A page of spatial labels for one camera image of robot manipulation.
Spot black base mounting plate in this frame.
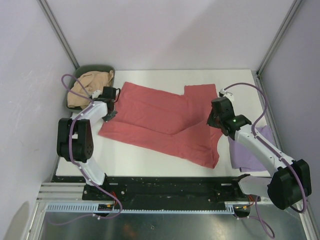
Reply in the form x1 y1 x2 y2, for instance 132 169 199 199
49 175 276 211

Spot dark green plastic bin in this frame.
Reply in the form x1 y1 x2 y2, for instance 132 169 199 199
65 64 116 113

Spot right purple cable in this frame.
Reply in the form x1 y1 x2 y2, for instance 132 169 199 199
218 82 308 238

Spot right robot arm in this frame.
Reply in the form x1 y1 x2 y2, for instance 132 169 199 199
207 109 311 214

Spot right aluminium frame post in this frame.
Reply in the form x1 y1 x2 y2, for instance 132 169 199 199
256 0 305 77

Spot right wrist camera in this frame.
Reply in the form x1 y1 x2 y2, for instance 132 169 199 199
211 89 235 121

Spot pink t shirt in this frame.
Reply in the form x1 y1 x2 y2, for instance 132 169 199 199
98 82 222 169

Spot lilac folded t shirt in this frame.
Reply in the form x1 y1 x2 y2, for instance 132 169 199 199
227 125 277 175

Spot left aluminium frame post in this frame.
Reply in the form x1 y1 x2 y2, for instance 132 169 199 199
37 0 80 70

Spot beige t shirt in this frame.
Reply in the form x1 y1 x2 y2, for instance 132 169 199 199
67 70 114 109

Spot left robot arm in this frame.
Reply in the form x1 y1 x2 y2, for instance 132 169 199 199
56 97 117 200

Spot grey slotted cable duct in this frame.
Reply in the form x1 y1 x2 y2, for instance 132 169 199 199
46 201 249 215

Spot aluminium frame post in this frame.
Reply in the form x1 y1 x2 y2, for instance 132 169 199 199
256 0 305 77
37 0 80 70

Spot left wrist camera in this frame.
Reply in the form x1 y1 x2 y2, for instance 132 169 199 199
91 86 121 103

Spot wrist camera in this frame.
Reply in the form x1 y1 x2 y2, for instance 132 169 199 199
91 86 121 103
211 89 235 121

